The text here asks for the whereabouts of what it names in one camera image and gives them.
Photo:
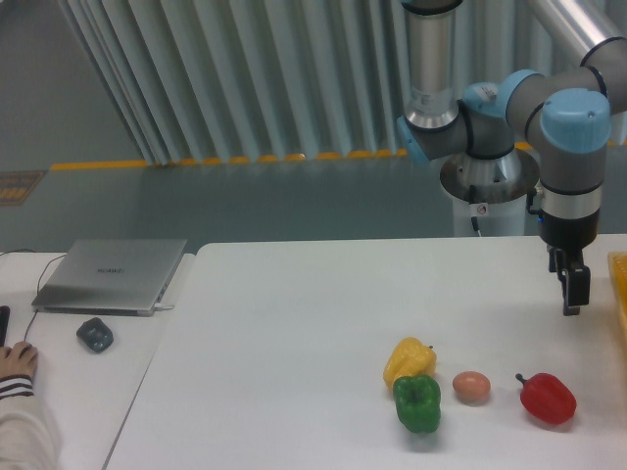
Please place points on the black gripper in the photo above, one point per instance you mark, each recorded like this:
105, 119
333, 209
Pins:
561, 235

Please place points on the red bell pepper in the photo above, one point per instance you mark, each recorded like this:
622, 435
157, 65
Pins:
546, 398

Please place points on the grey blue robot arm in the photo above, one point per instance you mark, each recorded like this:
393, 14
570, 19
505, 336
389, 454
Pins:
531, 137

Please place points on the striped sleeve forearm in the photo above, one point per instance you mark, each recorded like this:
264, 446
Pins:
27, 437

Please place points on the yellow plastic basket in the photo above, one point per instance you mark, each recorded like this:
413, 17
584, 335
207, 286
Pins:
617, 268

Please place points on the person's hand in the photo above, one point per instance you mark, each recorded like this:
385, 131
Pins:
19, 360

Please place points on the brown egg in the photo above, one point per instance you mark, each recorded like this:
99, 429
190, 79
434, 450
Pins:
472, 387

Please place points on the yellow bell pepper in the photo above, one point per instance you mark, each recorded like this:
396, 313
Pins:
409, 358

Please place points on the green bell pepper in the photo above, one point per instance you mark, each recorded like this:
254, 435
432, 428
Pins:
418, 403

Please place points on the white usb plug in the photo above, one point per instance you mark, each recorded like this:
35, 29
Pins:
164, 307

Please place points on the white pleated curtain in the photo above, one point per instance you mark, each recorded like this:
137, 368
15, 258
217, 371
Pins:
246, 81

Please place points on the silver closed laptop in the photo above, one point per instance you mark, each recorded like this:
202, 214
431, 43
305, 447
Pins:
111, 276

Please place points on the black phone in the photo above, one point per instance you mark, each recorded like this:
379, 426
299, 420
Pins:
5, 313

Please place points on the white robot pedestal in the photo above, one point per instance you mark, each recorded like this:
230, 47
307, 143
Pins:
489, 196

